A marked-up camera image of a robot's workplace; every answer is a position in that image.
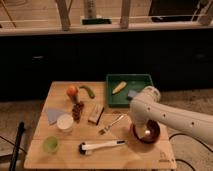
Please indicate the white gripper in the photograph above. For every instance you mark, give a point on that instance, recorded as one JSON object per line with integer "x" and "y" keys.
{"x": 141, "y": 130}

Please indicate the silver metal fork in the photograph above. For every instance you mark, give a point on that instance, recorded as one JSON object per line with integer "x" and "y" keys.
{"x": 107, "y": 128}

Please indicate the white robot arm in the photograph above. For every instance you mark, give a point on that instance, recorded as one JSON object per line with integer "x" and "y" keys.
{"x": 146, "y": 106}

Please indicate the white paper cup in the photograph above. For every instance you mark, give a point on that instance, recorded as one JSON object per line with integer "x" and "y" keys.
{"x": 65, "y": 123}

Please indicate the small green cup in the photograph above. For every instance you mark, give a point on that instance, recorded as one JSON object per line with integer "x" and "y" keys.
{"x": 50, "y": 144}

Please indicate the dark brown bowl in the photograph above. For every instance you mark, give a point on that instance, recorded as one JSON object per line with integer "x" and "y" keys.
{"x": 154, "y": 129}

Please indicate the blue sponge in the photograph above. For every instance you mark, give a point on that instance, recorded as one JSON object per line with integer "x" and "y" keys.
{"x": 131, "y": 94}

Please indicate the green plastic tray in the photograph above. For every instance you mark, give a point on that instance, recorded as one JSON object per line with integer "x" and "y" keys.
{"x": 134, "y": 82}

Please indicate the yellow corn cob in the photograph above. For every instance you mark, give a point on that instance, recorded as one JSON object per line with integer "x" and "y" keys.
{"x": 119, "y": 87}

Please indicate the wooden block eraser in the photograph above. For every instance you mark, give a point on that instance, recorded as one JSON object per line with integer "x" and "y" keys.
{"x": 96, "y": 113}

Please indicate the green cucumber toy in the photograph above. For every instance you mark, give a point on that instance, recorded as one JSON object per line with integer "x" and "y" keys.
{"x": 89, "y": 91}

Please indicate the bunch of purple grapes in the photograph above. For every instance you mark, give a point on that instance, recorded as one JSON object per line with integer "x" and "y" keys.
{"x": 77, "y": 111}

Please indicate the orange tomato toy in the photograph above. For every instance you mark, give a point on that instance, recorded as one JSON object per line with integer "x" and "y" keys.
{"x": 72, "y": 93}

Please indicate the blue folded cloth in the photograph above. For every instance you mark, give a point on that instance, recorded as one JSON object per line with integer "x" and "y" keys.
{"x": 53, "y": 114}

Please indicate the green base white stand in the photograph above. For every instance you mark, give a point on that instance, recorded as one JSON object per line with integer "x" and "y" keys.
{"x": 90, "y": 14}

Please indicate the black pole left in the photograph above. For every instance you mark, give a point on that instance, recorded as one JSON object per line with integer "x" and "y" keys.
{"x": 16, "y": 148}

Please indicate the white handled black brush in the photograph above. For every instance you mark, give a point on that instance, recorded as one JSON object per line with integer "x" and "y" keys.
{"x": 86, "y": 149}

